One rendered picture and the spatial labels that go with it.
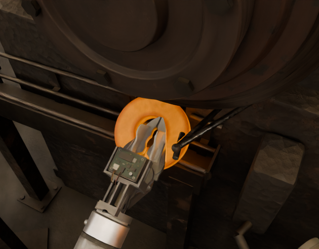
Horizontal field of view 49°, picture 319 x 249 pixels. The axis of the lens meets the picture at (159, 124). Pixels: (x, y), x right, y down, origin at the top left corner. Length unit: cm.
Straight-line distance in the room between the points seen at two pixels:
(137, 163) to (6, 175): 110
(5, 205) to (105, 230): 100
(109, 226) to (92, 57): 30
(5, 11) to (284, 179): 68
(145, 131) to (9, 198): 100
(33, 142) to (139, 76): 131
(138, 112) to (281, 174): 30
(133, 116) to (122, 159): 13
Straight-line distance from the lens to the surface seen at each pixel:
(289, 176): 65
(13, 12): 87
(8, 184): 164
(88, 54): 47
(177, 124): 70
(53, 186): 156
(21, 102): 91
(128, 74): 46
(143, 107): 72
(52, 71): 89
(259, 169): 64
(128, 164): 62
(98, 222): 63
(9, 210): 158
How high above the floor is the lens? 133
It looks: 52 degrees down
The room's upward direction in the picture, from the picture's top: straight up
